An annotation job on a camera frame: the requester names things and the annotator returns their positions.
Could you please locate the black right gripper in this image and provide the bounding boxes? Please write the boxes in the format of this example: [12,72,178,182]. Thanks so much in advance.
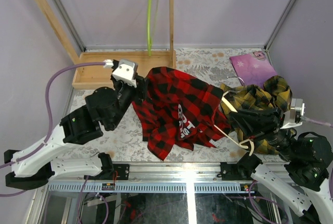
[228,105,299,160]

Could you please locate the yellow black plaid shirt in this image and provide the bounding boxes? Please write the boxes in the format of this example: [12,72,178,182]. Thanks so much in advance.
[220,76,292,155]

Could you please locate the red black plaid shirt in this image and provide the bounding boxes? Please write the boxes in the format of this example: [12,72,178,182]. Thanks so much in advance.
[132,67,232,160]

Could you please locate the cream wooden hanger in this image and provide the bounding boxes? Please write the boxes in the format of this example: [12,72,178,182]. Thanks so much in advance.
[213,74,257,157]

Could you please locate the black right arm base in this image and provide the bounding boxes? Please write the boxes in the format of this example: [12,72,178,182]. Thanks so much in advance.
[216,153,263,181]

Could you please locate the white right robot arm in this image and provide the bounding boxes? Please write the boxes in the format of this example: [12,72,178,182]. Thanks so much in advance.
[229,106,332,223]

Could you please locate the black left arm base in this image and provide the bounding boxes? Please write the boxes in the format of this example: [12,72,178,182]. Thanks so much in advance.
[101,164,130,181]

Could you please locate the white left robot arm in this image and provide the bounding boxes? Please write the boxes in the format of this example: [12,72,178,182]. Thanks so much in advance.
[4,75,147,191]

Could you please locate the green hanger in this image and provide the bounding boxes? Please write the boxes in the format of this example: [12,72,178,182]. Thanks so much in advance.
[146,0,159,57]

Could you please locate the wooden clothes rack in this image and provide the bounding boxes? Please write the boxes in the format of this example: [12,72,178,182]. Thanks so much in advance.
[18,0,177,90]

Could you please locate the purple folded cloth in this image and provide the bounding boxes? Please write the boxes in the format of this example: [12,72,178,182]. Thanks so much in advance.
[229,51,277,88]

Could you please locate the floral table mat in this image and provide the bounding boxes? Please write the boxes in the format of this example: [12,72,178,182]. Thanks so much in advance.
[57,48,296,163]

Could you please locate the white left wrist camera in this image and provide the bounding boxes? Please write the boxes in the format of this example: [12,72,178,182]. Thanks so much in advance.
[104,59,138,88]

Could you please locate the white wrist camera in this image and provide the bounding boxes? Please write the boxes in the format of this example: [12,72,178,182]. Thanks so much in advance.
[104,59,138,88]
[281,98,305,129]

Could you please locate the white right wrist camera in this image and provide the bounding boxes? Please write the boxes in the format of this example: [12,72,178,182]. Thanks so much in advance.
[281,98,305,129]

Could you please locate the aluminium front rail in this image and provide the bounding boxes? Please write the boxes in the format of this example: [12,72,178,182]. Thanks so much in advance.
[40,161,319,183]

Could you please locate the perforated cable duct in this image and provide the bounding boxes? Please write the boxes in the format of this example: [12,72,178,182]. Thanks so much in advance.
[47,182,250,194]

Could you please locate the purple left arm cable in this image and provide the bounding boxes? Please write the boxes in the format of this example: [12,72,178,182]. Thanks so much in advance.
[0,61,107,224]

